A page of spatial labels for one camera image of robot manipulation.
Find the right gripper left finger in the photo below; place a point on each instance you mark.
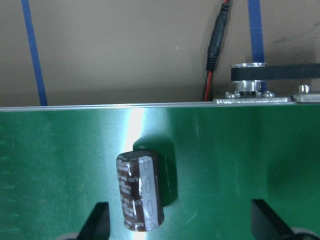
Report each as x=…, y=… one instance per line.
x=97, y=225

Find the brown electrolytic capacitor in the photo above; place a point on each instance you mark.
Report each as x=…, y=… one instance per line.
x=137, y=174

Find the green conveyor belt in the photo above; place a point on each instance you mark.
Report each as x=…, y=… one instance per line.
x=58, y=162

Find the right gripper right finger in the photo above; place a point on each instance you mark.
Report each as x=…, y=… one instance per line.
x=265, y=224

